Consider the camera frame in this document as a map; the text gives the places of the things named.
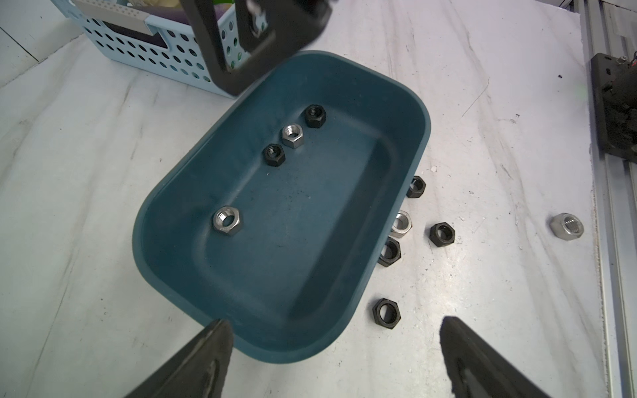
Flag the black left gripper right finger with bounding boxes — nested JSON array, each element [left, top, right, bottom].
[[440, 316, 547, 397]]

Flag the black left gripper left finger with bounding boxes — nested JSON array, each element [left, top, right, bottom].
[[128, 319, 234, 397]]

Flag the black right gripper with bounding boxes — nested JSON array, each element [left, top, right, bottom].
[[181, 1, 333, 96]]

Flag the silver nut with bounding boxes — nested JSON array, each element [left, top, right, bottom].
[[212, 206, 243, 235], [281, 124, 305, 149], [390, 210, 413, 239], [549, 212, 585, 240]]

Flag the black nut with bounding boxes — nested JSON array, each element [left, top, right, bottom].
[[378, 236, 401, 267], [304, 104, 327, 129], [429, 222, 456, 247], [373, 298, 401, 329], [406, 175, 426, 198], [263, 144, 285, 167]]

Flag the silver nut front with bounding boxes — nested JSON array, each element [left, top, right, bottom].
[[549, 212, 585, 240]]

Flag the dark teal storage box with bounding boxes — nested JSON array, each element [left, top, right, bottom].
[[132, 51, 431, 363]]

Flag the light blue perforated basket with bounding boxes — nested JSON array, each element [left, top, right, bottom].
[[53, 1, 229, 97]]

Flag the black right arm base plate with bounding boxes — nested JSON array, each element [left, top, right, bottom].
[[591, 53, 636, 164]]

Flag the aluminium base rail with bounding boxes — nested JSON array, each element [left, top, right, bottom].
[[574, 1, 636, 397]]

